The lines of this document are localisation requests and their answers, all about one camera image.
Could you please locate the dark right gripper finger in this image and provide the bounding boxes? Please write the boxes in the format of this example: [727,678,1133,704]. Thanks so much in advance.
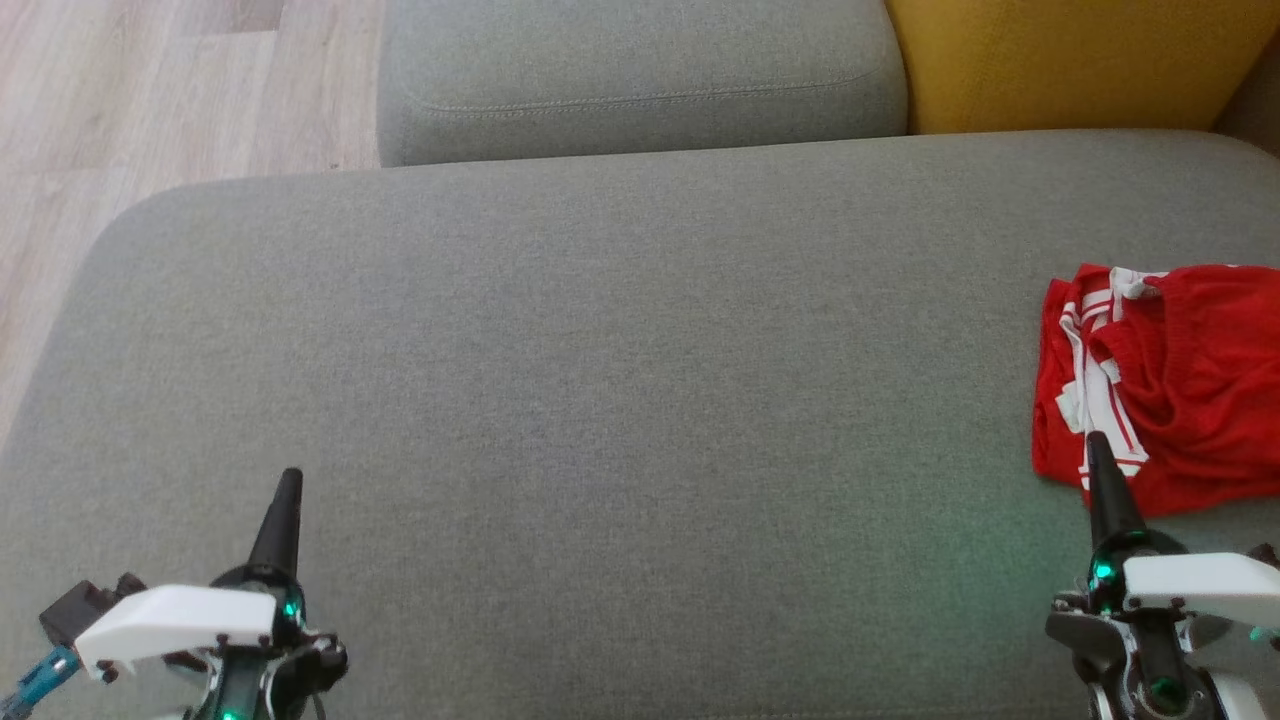
[1085,432,1148,547]

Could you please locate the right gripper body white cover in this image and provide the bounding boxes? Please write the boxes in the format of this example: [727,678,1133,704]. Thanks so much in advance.
[1046,529,1280,720]

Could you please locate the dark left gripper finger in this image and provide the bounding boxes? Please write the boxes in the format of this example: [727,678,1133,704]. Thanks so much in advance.
[248,467,305,581]

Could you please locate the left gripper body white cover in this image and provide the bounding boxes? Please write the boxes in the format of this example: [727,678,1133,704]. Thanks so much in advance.
[74,565,349,720]

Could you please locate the red jersey with striped trim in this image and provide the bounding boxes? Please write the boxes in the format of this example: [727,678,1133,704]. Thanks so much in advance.
[1031,263,1280,518]

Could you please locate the red mesh shorts white band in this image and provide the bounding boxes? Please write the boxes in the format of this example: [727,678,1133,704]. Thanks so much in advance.
[1092,265,1280,493]

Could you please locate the large grey sofa seat cushion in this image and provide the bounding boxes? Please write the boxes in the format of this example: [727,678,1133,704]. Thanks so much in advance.
[0,129,1280,720]

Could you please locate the yellow sofa backrest cushion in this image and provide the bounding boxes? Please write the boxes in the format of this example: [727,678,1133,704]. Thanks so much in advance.
[885,0,1280,137]

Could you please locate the grey sofa back cushion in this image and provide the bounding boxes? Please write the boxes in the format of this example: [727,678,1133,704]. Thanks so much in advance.
[377,0,910,169]

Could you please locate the teal left cable connector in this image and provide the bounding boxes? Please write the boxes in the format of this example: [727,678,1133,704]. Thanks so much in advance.
[0,645,82,720]

